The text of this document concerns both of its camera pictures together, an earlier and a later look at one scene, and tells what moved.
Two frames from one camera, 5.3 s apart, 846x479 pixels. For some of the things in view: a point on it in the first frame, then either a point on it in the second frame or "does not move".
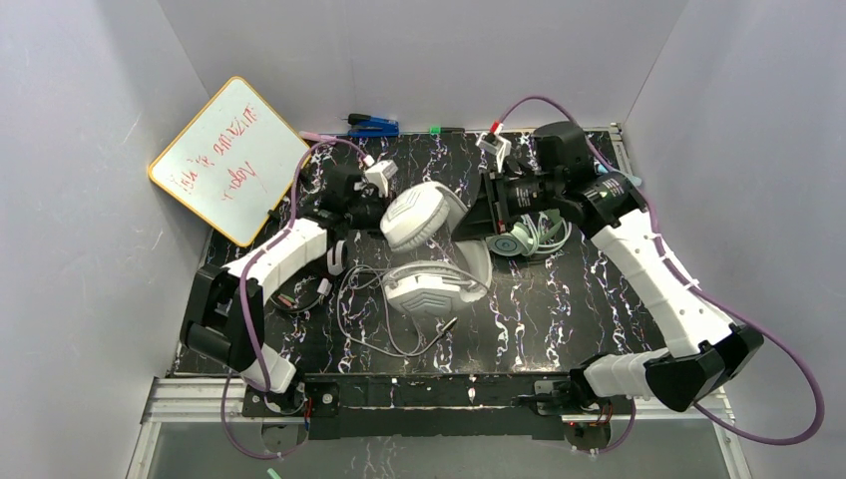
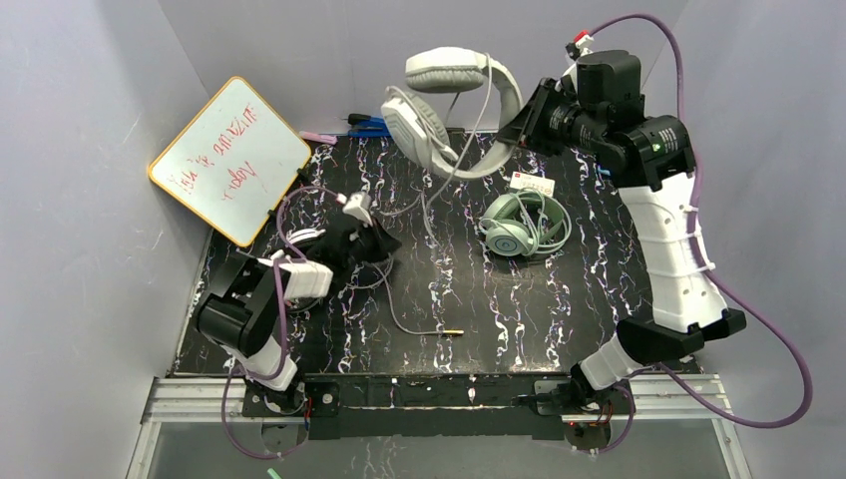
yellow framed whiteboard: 231,161 does not move
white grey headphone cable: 421,350 -> 398,316
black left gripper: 360,201 -> 360,241
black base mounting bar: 387,406 does not move
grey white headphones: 429,287 -> 416,125
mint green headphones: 549,231 does not move
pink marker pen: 318,136 does not move
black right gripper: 492,205 -> 538,115
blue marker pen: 371,126 does not move
